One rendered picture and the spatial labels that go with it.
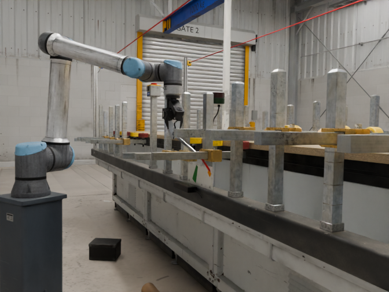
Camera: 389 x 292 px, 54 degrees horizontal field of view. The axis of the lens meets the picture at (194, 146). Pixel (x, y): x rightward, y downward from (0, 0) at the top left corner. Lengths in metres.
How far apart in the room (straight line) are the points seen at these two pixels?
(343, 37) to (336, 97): 10.06
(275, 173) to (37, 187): 1.26
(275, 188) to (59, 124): 1.33
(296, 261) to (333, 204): 0.27
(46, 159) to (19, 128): 7.26
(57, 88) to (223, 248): 1.24
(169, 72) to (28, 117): 7.66
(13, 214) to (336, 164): 1.56
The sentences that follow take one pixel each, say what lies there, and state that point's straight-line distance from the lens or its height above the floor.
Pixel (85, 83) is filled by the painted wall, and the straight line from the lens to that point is 9.53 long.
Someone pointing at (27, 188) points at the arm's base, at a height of 0.65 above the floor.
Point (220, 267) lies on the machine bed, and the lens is 2.15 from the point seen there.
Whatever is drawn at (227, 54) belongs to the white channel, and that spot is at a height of 1.63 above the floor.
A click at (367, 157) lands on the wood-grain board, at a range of 1.24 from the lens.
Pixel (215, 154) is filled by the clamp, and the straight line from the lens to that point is 1.60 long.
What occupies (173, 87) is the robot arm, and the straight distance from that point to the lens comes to 1.82.
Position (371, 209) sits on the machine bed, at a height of 0.73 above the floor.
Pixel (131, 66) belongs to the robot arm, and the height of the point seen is 1.24.
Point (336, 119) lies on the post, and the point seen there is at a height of 0.99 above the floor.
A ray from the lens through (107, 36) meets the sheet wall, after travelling 9.82.
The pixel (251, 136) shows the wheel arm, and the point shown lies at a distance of 1.13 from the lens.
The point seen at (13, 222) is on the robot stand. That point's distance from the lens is 2.10.
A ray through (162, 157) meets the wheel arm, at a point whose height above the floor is 0.84.
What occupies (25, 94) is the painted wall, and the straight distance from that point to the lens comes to 9.37.
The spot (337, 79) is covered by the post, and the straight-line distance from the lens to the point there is 1.05.
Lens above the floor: 0.97
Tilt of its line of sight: 3 degrees down
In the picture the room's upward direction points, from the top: 1 degrees clockwise
